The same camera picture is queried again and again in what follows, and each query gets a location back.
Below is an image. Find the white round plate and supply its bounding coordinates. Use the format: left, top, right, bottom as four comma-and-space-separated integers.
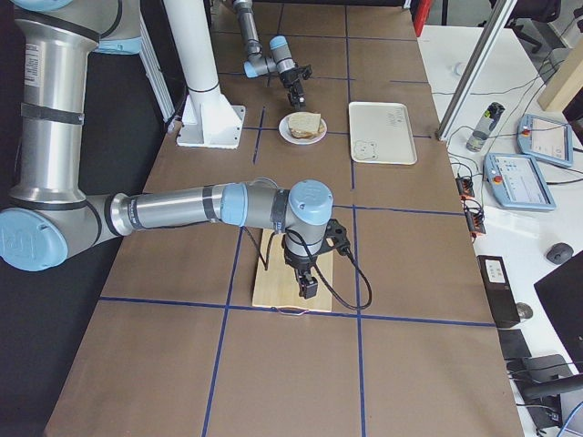
279, 111, 327, 145

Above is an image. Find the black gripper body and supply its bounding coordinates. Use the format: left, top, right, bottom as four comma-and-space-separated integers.
283, 247, 317, 279
279, 68, 302, 94

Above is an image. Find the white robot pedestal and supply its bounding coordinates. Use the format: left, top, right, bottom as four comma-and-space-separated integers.
164, 0, 245, 149

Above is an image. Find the black monitor corner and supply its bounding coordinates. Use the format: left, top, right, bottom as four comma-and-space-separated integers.
535, 258, 582, 370

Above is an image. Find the teach pendant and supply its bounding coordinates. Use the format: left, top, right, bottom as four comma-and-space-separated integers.
483, 153, 557, 211
517, 114, 574, 168

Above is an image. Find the toast with fried egg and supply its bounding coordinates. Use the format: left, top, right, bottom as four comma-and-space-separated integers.
288, 119, 325, 139

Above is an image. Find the clear water bottle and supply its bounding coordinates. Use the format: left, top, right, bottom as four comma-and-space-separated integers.
465, 102, 506, 152

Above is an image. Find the black computer mouse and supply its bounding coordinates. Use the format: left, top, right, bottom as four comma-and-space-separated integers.
546, 242, 574, 265

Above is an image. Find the cream bear tray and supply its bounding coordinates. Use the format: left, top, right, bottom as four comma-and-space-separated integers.
348, 102, 417, 165

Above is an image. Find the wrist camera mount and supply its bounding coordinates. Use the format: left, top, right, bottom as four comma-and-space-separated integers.
296, 65, 312, 80
322, 218, 351, 256

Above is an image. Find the orange black power strip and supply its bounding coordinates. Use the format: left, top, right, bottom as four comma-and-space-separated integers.
455, 175, 486, 239

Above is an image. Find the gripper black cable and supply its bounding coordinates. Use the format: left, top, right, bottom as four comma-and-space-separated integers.
240, 227, 373, 311

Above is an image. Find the far teach pendant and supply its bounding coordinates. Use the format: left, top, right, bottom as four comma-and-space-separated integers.
517, 114, 574, 168

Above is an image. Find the near teach pendant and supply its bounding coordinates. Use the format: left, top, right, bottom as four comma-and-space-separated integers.
483, 153, 557, 211

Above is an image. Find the wooden cutting board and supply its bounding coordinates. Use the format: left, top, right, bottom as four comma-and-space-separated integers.
251, 230, 332, 312

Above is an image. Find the aluminium frame post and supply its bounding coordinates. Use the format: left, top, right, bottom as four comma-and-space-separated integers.
436, 0, 517, 140

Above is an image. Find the black power box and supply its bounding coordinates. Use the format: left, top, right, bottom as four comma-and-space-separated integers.
476, 255, 520, 329

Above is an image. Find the bread slice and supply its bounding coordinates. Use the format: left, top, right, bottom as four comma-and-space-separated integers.
287, 112, 322, 137

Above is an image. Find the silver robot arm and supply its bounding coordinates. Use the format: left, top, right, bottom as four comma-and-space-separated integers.
1, 1, 332, 299
231, 0, 312, 111

